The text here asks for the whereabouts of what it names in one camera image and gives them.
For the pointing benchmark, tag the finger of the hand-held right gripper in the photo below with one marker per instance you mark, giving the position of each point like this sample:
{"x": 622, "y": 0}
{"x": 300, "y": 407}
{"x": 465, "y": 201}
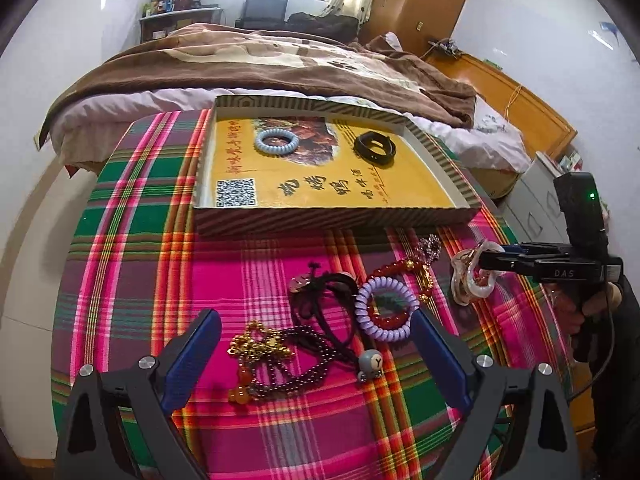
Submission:
{"x": 510, "y": 248}
{"x": 500, "y": 262}

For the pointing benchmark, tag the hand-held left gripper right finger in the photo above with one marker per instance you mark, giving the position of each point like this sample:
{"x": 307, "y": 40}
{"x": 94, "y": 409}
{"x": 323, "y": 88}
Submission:
{"x": 440, "y": 360}

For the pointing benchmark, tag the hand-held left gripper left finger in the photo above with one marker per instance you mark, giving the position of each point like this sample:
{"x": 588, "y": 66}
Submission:
{"x": 192, "y": 360}

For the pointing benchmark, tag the yellow cardboard box tray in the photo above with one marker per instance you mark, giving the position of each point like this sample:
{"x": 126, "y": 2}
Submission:
{"x": 300, "y": 180}

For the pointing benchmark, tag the person's right hand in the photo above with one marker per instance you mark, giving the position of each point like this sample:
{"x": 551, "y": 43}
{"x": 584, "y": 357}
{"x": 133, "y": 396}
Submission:
{"x": 560, "y": 305}

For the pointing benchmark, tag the white cabinet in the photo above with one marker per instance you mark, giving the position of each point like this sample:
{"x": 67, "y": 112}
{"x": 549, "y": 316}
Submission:
{"x": 530, "y": 205}

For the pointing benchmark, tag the yellow bed base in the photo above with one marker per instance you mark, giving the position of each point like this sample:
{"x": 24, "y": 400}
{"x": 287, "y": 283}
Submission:
{"x": 492, "y": 182}

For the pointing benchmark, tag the plaid tablecloth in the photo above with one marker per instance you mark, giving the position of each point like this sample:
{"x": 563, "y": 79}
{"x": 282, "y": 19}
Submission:
{"x": 150, "y": 260}

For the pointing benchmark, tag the floral white pillow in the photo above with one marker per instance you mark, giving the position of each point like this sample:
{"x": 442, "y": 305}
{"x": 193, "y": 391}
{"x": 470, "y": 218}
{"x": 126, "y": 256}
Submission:
{"x": 492, "y": 122}

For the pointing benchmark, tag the wooden headboard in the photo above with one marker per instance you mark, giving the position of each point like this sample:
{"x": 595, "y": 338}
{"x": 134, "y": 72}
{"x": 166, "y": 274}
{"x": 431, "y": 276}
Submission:
{"x": 525, "y": 105}

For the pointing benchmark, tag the plain white pillow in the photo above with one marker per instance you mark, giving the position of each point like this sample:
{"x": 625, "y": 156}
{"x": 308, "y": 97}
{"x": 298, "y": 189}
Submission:
{"x": 393, "y": 41}

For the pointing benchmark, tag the white bed sheet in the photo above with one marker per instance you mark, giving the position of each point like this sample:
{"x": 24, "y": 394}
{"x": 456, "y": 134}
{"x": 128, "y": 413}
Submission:
{"x": 125, "y": 110}

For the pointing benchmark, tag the dark clothing pile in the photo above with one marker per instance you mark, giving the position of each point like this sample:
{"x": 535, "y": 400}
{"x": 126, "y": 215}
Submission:
{"x": 325, "y": 24}

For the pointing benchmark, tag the bed with brown blanket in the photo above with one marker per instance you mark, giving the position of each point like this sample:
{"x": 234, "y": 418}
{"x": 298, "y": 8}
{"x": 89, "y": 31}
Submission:
{"x": 225, "y": 65}

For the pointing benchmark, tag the black office chair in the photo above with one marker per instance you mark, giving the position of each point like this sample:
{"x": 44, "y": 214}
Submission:
{"x": 265, "y": 7}

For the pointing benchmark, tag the white desk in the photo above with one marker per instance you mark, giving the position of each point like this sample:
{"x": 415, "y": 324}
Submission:
{"x": 175, "y": 14}

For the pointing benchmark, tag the blue white wall decoration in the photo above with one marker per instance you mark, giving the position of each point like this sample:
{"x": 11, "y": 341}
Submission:
{"x": 600, "y": 35}

